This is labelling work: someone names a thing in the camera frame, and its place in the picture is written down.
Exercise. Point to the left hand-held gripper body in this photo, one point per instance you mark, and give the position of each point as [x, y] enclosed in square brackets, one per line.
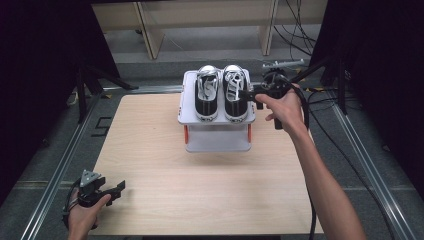
[90, 188]

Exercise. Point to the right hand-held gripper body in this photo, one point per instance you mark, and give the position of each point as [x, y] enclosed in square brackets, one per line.
[275, 81]

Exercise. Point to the black and white canvas sneaker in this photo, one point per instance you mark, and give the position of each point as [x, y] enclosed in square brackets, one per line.
[206, 105]
[236, 106]

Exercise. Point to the grey shoe rack orange posts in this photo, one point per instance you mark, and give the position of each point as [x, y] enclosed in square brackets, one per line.
[216, 138]

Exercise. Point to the person's right hand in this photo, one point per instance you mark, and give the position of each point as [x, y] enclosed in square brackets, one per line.
[286, 110]

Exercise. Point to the person's left hand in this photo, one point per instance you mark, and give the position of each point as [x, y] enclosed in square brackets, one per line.
[85, 216]

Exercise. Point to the black metal stand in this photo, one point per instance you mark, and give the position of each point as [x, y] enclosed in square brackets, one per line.
[340, 83]
[86, 86]

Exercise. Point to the light wooden furniture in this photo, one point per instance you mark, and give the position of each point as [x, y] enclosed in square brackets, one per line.
[206, 20]

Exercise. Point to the dark curtain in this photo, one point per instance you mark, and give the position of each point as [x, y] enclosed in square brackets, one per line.
[383, 73]
[36, 83]

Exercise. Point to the metal floor rail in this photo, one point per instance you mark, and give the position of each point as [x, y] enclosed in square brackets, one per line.
[56, 173]
[373, 173]

